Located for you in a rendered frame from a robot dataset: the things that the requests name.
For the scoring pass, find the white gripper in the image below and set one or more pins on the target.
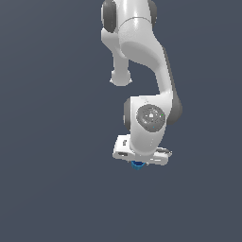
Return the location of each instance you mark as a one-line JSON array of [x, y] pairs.
[[122, 148]]

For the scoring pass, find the small blue object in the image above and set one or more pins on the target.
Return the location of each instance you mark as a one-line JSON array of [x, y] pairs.
[[137, 165]]

